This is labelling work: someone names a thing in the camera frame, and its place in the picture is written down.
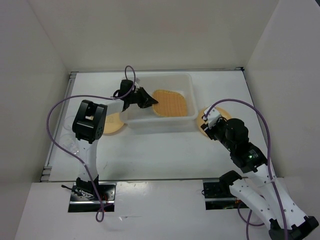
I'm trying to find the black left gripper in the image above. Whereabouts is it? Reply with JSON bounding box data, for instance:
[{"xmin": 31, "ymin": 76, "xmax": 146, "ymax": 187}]
[{"xmin": 128, "ymin": 86, "xmax": 158, "ymax": 108}]

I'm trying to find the yellow bear plate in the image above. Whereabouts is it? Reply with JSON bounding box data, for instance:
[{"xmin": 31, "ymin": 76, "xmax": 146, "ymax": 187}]
[
  {"xmin": 196, "ymin": 106, "xmax": 232, "ymax": 139},
  {"xmin": 103, "ymin": 113, "xmax": 125, "ymax": 135}
]

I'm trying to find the woven bamboo tray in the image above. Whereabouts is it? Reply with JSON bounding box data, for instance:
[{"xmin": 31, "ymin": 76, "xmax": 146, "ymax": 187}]
[{"xmin": 152, "ymin": 89, "xmax": 188, "ymax": 118}]

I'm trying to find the clear plastic cup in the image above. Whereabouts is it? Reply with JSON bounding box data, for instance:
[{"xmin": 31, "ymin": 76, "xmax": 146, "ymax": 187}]
[
  {"xmin": 63, "ymin": 116, "xmax": 74, "ymax": 131},
  {"xmin": 59, "ymin": 133, "xmax": 79, "ymax": 155}
]

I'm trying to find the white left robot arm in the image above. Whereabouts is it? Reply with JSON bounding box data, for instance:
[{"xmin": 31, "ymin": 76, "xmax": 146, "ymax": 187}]
[{"xmin": 72, "ymin": 79, "xmax": 159, "ymax": 200}]

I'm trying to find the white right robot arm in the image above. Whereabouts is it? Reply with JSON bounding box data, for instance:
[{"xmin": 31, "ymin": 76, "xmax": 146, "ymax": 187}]
[{"xmin": 201, "ymin": 116, "xmax": 319, "ymax": 240}]

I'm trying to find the translucent plastic bin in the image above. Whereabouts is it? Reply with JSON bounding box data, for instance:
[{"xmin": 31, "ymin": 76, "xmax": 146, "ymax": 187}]
[{"xmin": 120, "ymin": 71, "xmax": 198, "ymax": 131}]

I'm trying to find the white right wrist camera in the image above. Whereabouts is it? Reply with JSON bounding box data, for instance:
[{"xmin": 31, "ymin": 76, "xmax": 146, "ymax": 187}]
[{"xmin": 202, "ymin": 106, "xmax": 222, "ymax": 128}]

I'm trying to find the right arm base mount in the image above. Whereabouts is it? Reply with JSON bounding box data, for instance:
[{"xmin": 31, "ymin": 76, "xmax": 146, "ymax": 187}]
[{"xmin": 201, "ymin": 178, "xmax": 248, "ymax": 210}]

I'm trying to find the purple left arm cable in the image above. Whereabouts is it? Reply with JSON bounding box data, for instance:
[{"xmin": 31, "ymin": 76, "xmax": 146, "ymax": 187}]
[{"xmin": 46, "ymin": 65, "xmax": 137, "ymax": 223}]

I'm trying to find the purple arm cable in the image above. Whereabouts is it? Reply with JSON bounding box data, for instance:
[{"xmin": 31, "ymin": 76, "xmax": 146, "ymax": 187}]
[
  {"xmin": 46, "ymin": 65, "xmax": 137, "ymax": 223},
  {"xmin": 204, "ymin": 98, "xmax": 288, "ymax": 240}
]

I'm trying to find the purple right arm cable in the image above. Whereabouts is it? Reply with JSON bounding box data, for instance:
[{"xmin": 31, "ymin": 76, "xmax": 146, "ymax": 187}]
[{"xmin": 204, "ymin": 98, "xmax": 288, "ymax": 240}]

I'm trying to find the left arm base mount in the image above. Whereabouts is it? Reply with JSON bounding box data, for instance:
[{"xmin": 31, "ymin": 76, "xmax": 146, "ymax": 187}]
[{"xmin": 65, "ymin": 182, "xmax": 117, "ymax": 213}]

